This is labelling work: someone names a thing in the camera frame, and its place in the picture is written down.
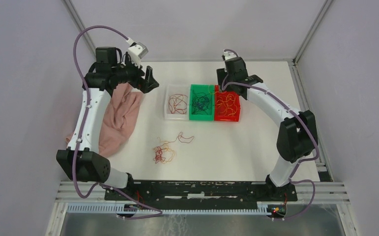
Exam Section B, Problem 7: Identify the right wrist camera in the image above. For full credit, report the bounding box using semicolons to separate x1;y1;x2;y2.
222;49;239;61

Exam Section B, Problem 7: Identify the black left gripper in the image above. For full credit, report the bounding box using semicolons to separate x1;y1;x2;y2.
113;53;159;93

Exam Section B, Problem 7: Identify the green plastic bin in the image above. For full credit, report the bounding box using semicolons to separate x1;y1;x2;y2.
188;84;215;121

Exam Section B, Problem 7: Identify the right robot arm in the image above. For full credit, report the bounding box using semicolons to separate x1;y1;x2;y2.
216;52;319;201

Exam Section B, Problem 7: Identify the pink cloth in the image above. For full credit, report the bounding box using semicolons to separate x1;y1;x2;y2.
66;83;145;158

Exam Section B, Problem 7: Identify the white cable duct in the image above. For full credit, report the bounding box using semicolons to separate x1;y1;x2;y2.
66;203;271;216

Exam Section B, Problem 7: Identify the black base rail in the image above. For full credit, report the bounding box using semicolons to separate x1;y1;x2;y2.
104;179;298;211

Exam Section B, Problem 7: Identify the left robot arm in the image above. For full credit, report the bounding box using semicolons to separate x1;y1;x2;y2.
56;43;159;200

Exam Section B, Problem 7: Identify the yellow cable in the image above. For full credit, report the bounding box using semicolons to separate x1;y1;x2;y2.
216;97;241;118
205;88;241;115
152;137;177;164

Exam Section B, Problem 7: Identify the clear plastic bin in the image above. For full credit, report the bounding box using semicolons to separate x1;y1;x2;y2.
164;84;190;121

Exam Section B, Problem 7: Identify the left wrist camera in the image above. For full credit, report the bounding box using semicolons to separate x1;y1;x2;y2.
127;42;148;67

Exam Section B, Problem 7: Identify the red plastic bin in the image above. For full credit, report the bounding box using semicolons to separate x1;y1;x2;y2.
214;85;241;122

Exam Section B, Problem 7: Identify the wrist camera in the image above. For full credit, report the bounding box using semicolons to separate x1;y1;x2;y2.
127;42;148;67
222;49;239;61

